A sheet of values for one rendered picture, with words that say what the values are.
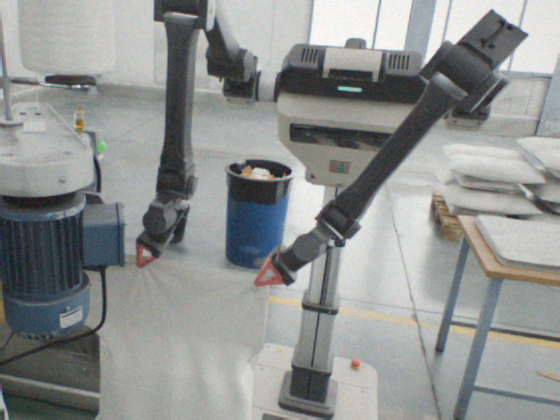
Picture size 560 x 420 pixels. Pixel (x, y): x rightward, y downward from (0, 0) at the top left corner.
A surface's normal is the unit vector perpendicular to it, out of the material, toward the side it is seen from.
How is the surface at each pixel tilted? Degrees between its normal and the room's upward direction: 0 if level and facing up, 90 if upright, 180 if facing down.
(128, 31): 90
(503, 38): 54
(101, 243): 90
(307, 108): 40
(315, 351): 90
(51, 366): 90
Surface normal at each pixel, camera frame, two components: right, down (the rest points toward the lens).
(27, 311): -0.09, 0.38
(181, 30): -0.33, 0.48
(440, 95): -0.61, 0.33
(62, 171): 0.62, 0.33
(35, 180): 0.26, 0.37
